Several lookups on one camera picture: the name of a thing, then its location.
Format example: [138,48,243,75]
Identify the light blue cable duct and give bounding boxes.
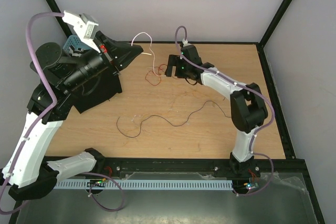
[55,179,232,191]

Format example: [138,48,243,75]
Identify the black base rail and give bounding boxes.
[94,157,260,179]

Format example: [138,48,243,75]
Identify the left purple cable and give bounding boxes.
[0,11,127,214]

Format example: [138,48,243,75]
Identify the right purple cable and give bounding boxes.
[175,26,276,197]

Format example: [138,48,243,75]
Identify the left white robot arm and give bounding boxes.
[1,32,143,201]

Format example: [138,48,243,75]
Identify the striped black white cloth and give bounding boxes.
[68,46,86,57]

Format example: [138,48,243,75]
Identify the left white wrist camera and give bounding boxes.
[62,10,100,52]

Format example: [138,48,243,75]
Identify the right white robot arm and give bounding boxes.
[165,44,268,176]

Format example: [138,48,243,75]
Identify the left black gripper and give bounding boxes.
[62,30,142,91]

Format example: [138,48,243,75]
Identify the purple cable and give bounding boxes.
[175,26,276,197]
[0,11,127,214]

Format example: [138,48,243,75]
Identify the white wire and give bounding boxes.
[130,32,165,78]

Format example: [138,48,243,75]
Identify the red wire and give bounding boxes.
[145,62,169,86]

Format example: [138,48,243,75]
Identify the blue plastic basket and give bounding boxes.
[63,35,90,54]

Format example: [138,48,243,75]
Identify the orange yellow wire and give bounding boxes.
[123,77,208,141]

